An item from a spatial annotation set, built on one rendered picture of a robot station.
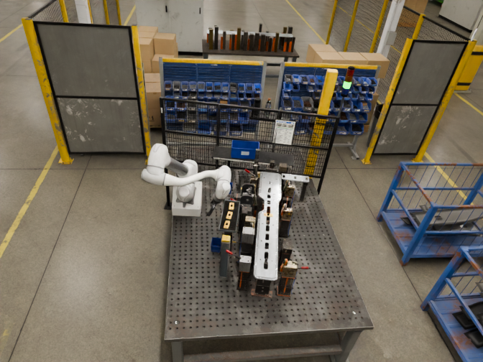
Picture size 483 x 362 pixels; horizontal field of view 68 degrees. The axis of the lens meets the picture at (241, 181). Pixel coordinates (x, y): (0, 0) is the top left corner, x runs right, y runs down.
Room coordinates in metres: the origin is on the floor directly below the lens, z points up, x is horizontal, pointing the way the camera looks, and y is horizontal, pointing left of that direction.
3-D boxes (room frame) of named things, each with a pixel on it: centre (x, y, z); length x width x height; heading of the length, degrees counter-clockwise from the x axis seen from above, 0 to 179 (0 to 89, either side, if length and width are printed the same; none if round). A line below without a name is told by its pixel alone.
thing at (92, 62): (4.31, 2.02, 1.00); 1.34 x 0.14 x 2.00; 99
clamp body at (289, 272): (1.79, -0.44, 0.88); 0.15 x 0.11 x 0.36; 88
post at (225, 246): (1.91, 0.08, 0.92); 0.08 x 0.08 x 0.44; 88
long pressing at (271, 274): (2.37, -0.28, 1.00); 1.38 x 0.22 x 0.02; 178
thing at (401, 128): (5.04, -2.47, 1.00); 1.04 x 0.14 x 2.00; 99
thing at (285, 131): (3.40, -0.41, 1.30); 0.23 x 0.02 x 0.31; 88
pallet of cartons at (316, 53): (6.27, -1.61, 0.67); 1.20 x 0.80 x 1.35; 101
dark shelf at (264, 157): (3.29, -0.10, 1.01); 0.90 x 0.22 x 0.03; 88
